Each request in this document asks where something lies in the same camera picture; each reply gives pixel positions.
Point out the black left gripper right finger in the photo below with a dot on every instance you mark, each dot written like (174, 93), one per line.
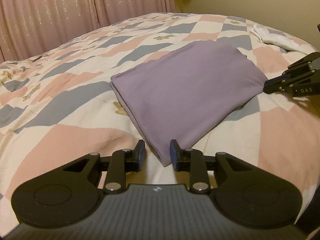
(191, 161)

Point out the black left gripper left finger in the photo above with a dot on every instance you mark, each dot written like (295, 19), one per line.
(119, 164)

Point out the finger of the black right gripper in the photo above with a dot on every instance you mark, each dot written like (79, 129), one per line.
(277, 84)
(303, 63)

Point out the purple garment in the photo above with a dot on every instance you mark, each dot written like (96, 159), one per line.
(186, 93)

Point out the white sock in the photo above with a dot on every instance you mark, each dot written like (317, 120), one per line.
(264, 36)

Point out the checkered pink blue quilt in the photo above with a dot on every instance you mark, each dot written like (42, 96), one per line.
(58, 107)

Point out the pink curtain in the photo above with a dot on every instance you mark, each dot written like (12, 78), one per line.
(33, 27)

